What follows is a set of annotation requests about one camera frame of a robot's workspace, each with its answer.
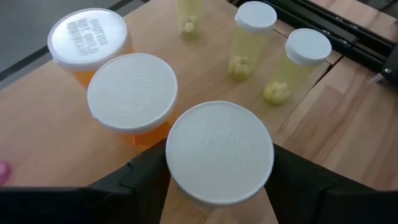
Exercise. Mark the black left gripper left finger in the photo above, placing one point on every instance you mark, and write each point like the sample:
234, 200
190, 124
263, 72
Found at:
109, 202

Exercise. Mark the pink pill bottle white cap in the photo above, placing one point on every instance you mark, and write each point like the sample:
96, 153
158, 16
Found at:
3, 172

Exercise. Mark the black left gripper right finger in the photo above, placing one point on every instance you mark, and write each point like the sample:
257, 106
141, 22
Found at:
326, 202

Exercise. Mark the orange pill bottle white cap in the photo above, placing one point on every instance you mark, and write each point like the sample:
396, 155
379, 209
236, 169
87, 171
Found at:
88, 37
132, 91
219, 152

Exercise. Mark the black aluminium table frame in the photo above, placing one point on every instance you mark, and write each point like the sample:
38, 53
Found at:
311, 23

